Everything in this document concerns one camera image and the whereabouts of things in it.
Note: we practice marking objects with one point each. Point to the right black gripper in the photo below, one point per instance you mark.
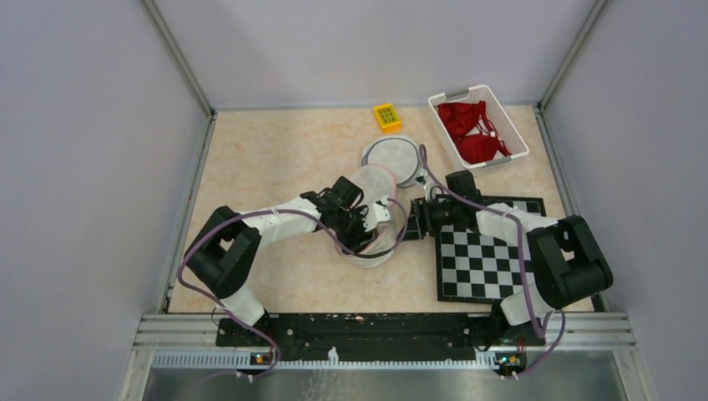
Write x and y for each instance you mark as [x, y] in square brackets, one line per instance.
[422, 207]

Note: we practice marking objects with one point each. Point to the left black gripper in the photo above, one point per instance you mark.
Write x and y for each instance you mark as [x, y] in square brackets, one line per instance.
[356, 242]

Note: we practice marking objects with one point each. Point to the red satin bra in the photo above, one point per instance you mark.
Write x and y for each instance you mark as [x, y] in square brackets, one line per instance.
[472, 132]

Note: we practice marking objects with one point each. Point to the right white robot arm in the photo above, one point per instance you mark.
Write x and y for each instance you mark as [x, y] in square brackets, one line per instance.
[559, 258]

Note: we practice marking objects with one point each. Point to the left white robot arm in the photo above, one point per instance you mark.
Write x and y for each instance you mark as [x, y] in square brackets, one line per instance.
[222, 254]

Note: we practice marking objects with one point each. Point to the black white checkerboard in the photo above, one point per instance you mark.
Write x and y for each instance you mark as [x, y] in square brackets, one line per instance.
[474, 268]

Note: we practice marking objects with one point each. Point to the yellow toy block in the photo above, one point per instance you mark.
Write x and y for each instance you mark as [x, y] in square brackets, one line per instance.
[387, 118]

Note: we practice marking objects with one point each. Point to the white plastic basket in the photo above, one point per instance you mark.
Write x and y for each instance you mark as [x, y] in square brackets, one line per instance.
[507, 131]

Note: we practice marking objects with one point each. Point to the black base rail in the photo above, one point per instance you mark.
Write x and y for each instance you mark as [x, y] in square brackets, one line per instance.
[377, 337]

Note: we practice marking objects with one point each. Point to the white toothed cable strip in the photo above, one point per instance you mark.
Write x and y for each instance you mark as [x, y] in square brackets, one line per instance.
[242, 360]

